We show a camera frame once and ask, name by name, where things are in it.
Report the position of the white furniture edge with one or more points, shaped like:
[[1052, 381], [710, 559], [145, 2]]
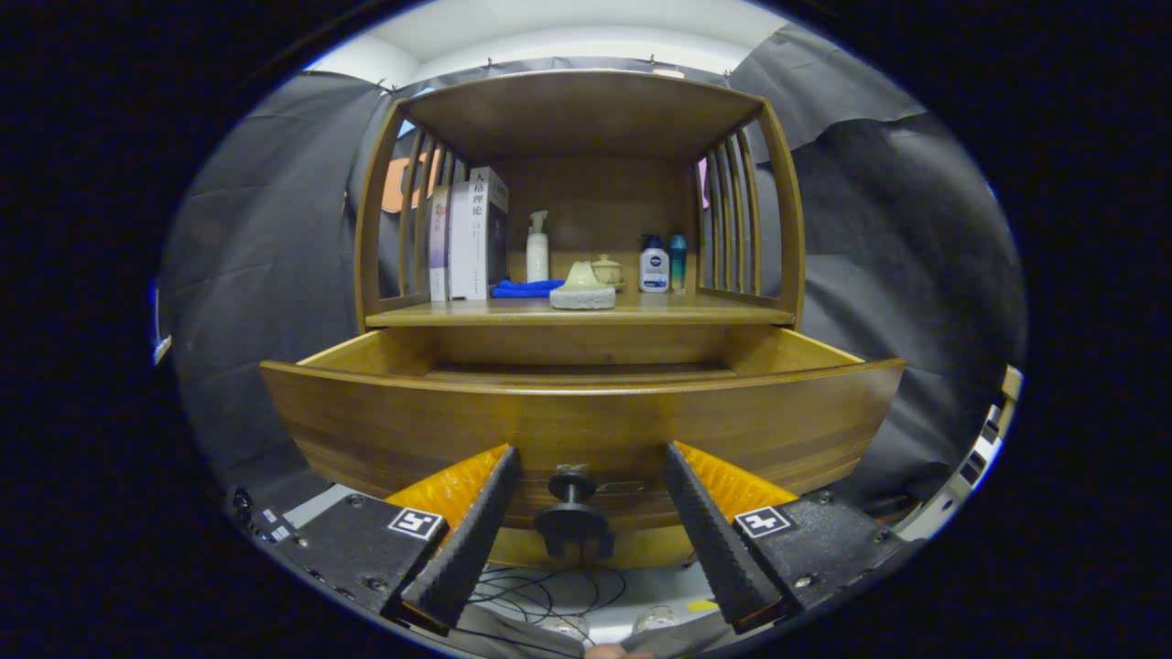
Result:
[[984, 448]]

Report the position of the white pump bottle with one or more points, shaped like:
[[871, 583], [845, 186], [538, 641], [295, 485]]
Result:
[[537, 256]]

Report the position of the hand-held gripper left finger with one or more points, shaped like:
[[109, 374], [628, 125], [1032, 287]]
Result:
[[472, 549]]

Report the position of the wooden drawer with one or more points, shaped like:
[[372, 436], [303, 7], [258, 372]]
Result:
[[595, 426]]

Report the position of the thick white book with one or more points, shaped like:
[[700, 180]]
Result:
[[472, 238]]

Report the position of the white edged panel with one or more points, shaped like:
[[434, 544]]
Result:
[[161, 350]]

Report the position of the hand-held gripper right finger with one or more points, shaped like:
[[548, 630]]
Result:
[[714, 549]]

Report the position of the beige lidded tea cup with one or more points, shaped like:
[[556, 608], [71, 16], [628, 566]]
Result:
[[609, 272]]

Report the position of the thin pale purple book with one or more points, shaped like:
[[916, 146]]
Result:
[[439, 247]]

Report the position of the white lotion bottle blue cap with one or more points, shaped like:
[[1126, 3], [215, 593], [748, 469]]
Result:
[[655, 270]]

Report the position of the teal slim bottle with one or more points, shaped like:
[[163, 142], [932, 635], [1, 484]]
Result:
[[678, 261]]

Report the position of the wooden countertop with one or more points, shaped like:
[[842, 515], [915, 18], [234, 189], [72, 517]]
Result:
[[696, 311]]

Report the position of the black round drawer knob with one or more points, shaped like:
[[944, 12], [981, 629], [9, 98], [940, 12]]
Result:
[[572, 522]]

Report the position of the black electronic box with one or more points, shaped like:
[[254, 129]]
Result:
[[270, 526]]

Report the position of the yellow tape piece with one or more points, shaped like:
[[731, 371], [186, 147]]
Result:
[[703, 605]]

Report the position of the wooden cabinet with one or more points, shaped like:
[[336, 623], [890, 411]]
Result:
[[595, 201]]

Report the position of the blue folded cloth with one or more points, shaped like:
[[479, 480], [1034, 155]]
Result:
[[522, 288]]

